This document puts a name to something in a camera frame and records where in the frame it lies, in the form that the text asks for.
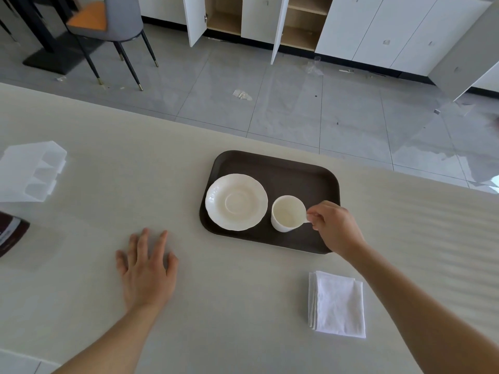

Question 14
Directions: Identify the person's right hand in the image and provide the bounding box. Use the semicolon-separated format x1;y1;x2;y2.
306;201;367;263

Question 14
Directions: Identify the person's left hand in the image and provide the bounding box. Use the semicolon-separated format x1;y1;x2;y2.
115;228;180;314

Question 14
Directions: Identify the white cup with handle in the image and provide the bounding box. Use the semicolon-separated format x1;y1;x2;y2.
270;195;312;233

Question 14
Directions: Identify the dark brown tray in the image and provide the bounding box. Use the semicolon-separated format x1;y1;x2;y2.
199;150;342;255

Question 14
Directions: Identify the white napkin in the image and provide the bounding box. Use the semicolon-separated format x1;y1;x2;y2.
307;271;367;339

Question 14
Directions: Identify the white scalloped saucer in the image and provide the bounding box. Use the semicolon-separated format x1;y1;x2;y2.
205;173;269;232

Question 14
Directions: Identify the person's left forearm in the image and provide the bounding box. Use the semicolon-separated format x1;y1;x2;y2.
52;303;172;374

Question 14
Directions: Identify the person's right forearm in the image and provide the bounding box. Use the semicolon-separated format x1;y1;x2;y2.
343;241;499;374

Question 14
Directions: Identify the dark brown cocoa tub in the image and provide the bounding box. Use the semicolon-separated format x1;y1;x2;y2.
0;211;31;258

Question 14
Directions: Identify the translucent plastic organizer box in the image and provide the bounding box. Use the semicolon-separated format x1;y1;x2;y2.
0;141;68;203

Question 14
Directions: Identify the white cabinet unit with counter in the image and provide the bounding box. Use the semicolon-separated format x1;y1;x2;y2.
138;0;499;102

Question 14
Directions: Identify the thin open white cabinet door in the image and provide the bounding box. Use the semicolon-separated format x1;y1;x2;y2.
271;0;291;65

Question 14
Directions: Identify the wide open white cabinet door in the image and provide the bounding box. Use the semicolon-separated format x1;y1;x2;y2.
430;0;499;102

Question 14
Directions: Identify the wooden table with black base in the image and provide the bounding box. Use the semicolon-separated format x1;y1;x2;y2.
7;0;98;76

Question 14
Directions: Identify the narrow open white cabinet door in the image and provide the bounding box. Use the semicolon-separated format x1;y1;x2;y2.
182;0;207;48

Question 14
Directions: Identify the grey chair with orange seat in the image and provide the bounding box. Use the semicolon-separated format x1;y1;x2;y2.
66;0;160;92

